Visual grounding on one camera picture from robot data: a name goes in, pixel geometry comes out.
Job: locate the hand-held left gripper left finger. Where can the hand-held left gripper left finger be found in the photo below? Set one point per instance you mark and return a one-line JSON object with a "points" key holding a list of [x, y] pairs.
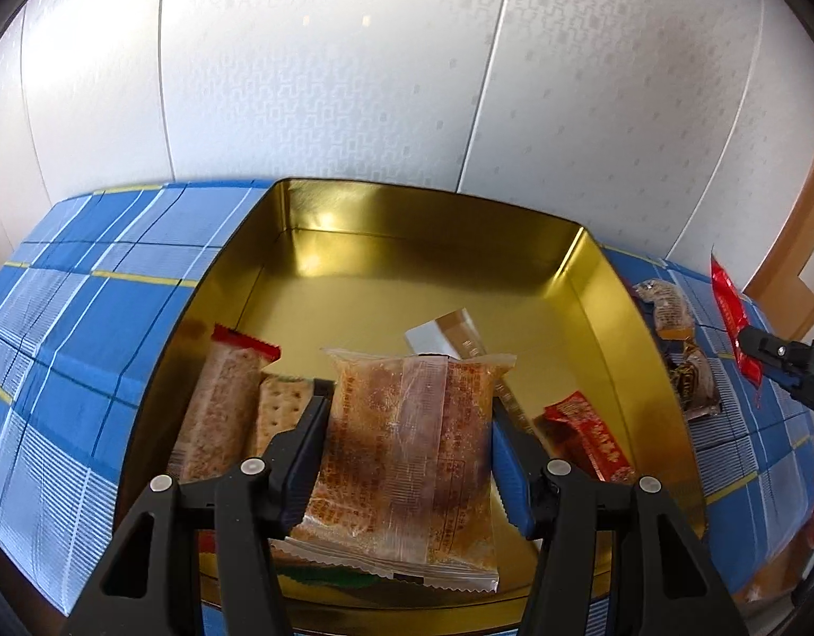
{"points": [[300, 470]]}

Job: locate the white and brown packet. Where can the white and brown packet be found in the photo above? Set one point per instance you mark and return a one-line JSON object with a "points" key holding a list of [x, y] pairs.
{"points": [[446, 334]]}

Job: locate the clear packet of brown snack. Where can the clear packet of brown snack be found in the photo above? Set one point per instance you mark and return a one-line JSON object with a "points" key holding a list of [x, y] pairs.
{"points": [[668, 305]]}

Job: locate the long red snack packet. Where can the long red snack packet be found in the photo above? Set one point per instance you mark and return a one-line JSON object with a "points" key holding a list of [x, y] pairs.
{"points": [[728, 305]]}

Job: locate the gold tin box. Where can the gold tin box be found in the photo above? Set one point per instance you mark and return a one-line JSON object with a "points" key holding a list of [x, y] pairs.
{"points": [[393, 265]]}

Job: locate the dark brown snack packet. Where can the dark brown snack packet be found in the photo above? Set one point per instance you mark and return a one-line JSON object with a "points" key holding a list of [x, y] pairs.
{"points": [[695, 377]]}

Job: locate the wooden door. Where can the wooden door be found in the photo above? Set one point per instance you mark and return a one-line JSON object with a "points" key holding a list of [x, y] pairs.
{"points": [[788, 258]]}

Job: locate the red-edged oat bar packet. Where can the red-edged oat bar packet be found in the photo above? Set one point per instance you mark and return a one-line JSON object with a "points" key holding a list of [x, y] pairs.
{"points": [[214, 404]]}

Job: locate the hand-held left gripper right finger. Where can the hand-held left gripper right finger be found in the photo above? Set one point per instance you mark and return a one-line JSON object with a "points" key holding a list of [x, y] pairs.
{"points": [[513, 477]]}

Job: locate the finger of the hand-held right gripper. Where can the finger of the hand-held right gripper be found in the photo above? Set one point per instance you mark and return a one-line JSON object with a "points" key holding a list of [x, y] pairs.
{"points": [[804, 392], [761, 344]]}

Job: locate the red snack packet white print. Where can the red snack packet white print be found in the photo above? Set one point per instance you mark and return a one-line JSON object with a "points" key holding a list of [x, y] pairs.
{"points": [[589, 440]]}

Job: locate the blue plaid cloth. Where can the blue plaid cloth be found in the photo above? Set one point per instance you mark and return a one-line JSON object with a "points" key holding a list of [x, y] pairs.
{"points": [[82, 344]]}

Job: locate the clear packet of brown cake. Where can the clear packet of brown cake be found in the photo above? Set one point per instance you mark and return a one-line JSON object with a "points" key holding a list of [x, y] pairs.
{"points": [[407, 450]]}

